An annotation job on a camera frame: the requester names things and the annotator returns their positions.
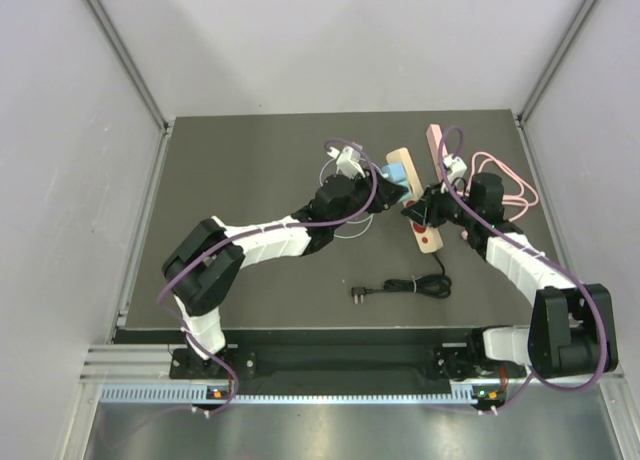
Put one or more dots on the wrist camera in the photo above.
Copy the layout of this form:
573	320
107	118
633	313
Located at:
347	161
452	168

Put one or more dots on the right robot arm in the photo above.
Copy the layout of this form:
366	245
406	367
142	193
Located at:
571	331

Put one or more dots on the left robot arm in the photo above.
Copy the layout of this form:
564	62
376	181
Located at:
204	266

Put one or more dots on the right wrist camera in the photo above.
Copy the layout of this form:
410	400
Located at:
452	168

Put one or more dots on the pink power strip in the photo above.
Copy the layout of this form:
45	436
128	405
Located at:
434	136

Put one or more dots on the aluminium frame post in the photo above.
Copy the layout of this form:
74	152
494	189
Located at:
559	54
116	43

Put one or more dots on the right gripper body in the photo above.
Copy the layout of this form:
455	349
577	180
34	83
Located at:
445	205

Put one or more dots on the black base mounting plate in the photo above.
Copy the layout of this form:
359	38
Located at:
428	362

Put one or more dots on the right aluminium frame post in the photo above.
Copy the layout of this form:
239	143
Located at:
559	54

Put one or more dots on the aluminium front rail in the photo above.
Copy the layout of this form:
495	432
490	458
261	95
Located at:
179	362

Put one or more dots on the slotted cable duct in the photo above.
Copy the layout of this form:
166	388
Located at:
209	395

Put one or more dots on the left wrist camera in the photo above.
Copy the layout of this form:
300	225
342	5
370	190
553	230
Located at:
347	161

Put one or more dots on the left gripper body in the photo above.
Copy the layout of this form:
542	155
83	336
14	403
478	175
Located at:
360	191

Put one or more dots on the blue charger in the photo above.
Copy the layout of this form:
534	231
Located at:
398	174

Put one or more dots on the left aluminium frame post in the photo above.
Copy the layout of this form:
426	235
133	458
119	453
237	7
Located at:
116	43

